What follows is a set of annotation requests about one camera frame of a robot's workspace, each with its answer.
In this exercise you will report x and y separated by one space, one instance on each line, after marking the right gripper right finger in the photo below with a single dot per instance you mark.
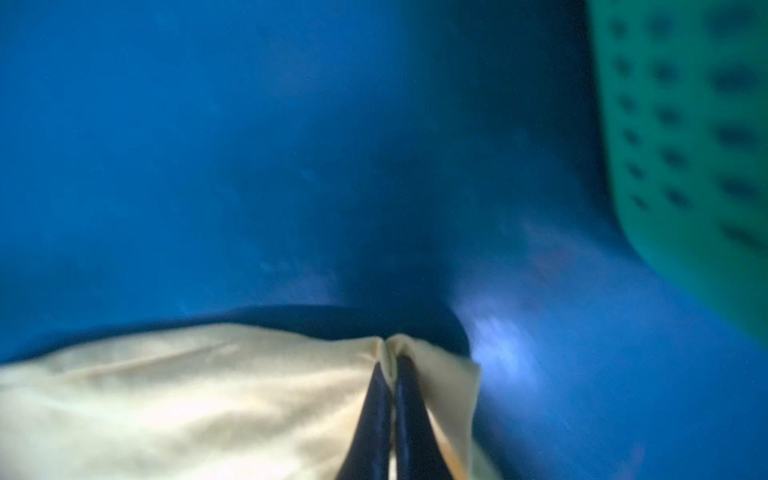
418 456

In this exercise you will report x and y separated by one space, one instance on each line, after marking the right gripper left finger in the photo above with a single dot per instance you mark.
368 457

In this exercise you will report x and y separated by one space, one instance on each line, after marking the yellow printed t-shirt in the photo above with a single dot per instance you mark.
221 402

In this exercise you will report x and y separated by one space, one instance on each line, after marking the green plastic laundry basket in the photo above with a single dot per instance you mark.
682 87

